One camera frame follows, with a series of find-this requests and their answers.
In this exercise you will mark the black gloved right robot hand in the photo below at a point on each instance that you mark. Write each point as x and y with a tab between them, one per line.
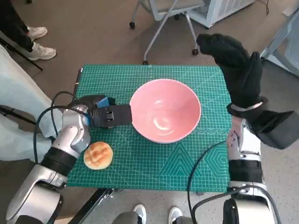
243	77

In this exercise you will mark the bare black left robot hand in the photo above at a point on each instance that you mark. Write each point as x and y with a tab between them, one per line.
116	115

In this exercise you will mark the pink bowl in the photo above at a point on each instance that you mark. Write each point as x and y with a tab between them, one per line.
163	105

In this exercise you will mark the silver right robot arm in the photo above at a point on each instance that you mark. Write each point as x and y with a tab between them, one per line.
245	144

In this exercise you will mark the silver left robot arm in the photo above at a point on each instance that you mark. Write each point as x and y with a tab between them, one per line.
70	137

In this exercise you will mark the round toy bread bun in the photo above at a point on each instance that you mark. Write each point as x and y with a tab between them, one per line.
98	155

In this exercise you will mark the green cutting mat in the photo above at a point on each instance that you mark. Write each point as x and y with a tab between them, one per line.
140	158

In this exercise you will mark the pale blue mesh chair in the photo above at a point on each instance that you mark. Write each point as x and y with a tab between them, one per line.
289	46

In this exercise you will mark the white perforated cabinet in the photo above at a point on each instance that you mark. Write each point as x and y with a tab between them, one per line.
229	9

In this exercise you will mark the black metal table strut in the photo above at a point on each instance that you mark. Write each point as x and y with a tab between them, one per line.
93	203

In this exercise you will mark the grey office chair on castors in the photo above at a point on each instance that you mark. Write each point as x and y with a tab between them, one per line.
180	5

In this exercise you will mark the black stand leg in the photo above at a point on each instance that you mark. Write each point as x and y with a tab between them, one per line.
16	114
35	65

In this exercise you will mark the person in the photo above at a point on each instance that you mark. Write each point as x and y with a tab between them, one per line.
140	211
18	93
11	23

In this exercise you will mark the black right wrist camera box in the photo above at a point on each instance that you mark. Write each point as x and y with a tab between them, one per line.
273	130

